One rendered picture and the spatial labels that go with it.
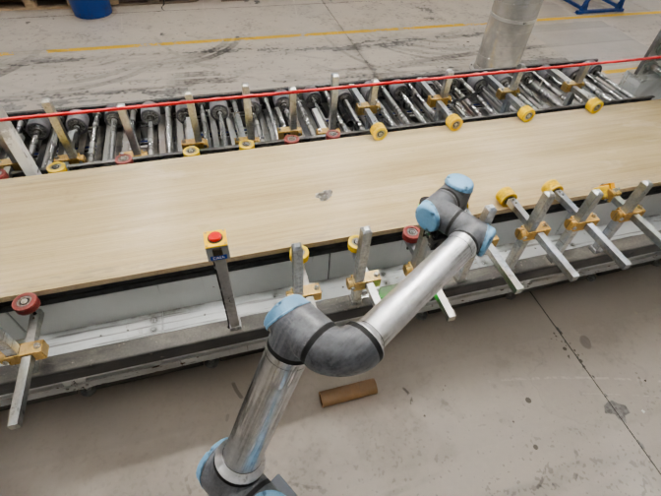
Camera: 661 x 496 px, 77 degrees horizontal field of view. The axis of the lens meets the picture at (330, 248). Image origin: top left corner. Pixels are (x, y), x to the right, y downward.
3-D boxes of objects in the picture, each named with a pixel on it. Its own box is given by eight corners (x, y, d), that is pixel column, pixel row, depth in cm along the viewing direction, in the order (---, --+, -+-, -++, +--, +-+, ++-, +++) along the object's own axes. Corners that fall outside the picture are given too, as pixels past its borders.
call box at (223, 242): (230, 260, 135) (227, 243, 129) (209, 264, 134) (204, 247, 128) (228, 244, 140) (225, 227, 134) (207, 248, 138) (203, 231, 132)
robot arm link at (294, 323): (221, 532, 120) (312, 338, 88) (186, 484, 127) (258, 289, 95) (260, 498, 132) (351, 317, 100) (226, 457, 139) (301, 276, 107)
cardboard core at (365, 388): (378, 390, 219) (323, 403, 213) (376, 396, 225) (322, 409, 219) (373, 375, 224) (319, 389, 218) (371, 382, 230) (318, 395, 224)
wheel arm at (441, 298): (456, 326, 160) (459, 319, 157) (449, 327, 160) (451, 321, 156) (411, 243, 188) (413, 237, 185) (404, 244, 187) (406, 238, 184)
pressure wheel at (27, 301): (22, 320, 156) (5, 302, 147) (41, 305, 161) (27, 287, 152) (34, 331, 153) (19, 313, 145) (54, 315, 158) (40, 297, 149)
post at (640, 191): (595, 258, 210) (655, 183, 174) (589, 259, 209) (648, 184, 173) (590, 253, 212) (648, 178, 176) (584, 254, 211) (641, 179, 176)
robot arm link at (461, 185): (439, 179, 130) (455, 165, 135) (430, 209, 139) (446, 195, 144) (464, 194, 126) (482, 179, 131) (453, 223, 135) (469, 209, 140)
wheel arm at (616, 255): (629, 269, 169) (633, 263, 167) (621, 270, 169) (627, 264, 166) (553, 189, 201) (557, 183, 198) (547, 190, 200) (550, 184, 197)
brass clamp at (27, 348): (47, 359, 148) (40, 352, 144) (4, 368, 145) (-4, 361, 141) (49, 343, 152) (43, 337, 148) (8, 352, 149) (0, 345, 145)
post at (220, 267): (241, 329, 169) (226, 256, 135) (229, 332, 168) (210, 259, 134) (240, 319, 172) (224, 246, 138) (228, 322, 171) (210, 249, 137)
